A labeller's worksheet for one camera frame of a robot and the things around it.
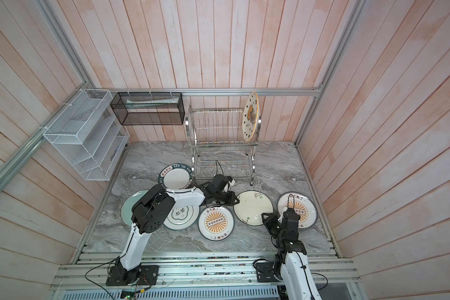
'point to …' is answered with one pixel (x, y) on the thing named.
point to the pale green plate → (128, 204)
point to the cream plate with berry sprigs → (252, 204)
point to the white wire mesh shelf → (87, 130)
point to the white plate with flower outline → (182, 218)
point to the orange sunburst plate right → (305, 205)
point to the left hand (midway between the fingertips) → (238, 205)
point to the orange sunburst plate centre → (215, 223)
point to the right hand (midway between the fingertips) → (263, 213)
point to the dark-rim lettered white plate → (176, 176)
